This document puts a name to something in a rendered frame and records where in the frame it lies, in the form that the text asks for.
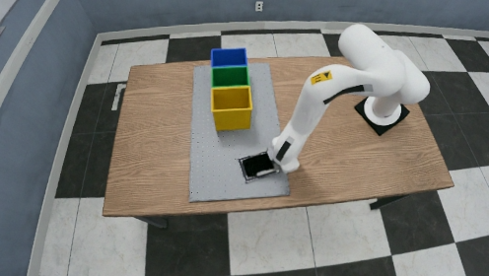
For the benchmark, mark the blue bin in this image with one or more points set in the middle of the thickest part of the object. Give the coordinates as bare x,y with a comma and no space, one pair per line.
228,56

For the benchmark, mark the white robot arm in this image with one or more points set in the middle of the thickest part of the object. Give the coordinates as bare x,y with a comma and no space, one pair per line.
384,77

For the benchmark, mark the yellow recycle bin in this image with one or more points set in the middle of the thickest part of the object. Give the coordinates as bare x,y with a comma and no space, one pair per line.
224,100

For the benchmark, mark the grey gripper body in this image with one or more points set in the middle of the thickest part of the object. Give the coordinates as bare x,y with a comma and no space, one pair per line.
292,166

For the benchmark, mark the green bin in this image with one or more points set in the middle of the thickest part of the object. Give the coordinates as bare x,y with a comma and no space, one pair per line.
226,77

